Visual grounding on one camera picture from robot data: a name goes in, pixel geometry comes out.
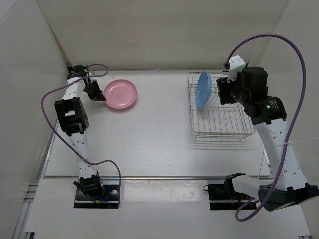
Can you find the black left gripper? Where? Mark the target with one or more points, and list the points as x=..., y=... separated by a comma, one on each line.
x=97, y=95

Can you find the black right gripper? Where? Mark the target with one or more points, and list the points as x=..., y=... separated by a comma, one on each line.
x=224, y=86

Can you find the pink plastic plate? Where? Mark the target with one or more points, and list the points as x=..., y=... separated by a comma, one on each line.
x=120, y=94

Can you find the blue plastic plate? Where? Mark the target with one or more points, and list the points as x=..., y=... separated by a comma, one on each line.
x=203, y=89

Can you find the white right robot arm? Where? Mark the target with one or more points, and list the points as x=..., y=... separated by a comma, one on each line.
x=269, y=118

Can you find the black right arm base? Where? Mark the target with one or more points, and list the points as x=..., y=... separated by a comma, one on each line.
x=222, y=196

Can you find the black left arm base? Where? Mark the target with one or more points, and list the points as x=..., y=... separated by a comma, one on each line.
x=95, y=193

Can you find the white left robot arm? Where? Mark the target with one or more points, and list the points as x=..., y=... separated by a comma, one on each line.
x=73, y=121

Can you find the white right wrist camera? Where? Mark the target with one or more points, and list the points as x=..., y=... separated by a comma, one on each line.
x=234, y=65

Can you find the silver wire dish rack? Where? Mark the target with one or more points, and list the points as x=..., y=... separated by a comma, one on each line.
x=215, y=122

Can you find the aluminium table edge rail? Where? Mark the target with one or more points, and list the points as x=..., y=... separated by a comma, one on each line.
x=150, y=177

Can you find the white cable tie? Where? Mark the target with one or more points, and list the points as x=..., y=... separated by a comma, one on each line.
x=291, y=142

